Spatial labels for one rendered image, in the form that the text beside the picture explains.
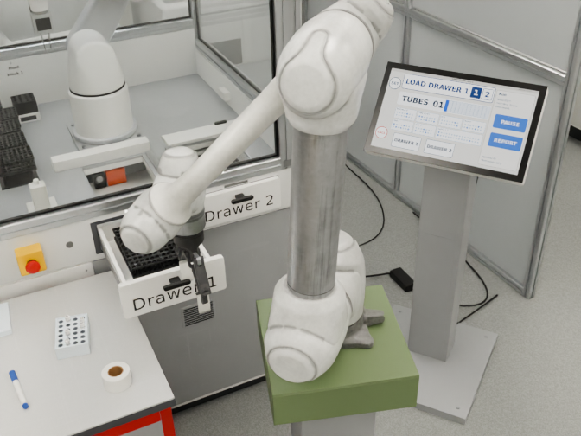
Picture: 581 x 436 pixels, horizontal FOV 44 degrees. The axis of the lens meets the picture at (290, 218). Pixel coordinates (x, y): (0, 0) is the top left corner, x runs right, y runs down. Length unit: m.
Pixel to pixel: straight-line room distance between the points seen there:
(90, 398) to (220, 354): 0.87
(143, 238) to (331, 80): 0.57
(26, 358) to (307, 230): 0.95
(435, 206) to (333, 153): 1.29
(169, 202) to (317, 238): 0.33
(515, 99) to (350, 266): 0.95
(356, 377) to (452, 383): 1.21
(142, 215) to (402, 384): 0.71
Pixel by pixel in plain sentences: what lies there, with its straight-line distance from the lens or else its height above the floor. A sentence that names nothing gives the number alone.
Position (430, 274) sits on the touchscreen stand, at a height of 0.45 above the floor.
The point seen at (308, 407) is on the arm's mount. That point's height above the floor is 0.81.
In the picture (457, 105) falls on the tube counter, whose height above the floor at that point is 1.12.
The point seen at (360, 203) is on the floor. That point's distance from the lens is 3.92.
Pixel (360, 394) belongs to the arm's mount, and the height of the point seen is 0.83.
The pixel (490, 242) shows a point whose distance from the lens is 3.48.
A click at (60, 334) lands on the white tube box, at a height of 0.79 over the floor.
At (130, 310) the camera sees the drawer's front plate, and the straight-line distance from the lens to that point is 1.97.
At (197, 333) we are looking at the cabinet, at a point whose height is 0.38.
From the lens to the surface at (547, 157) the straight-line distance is 3.07.
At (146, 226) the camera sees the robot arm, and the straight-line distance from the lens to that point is 1.51.
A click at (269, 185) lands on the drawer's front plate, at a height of 0.91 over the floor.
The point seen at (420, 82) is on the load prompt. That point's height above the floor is 1.16.
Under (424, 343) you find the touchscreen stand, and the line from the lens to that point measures 2.93.
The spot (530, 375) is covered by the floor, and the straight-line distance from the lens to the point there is 3.04.
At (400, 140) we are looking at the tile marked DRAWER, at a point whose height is 1.00.
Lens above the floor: 2.09
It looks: 33 degrees down
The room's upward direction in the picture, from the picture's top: 2 degrees counter-clockwise
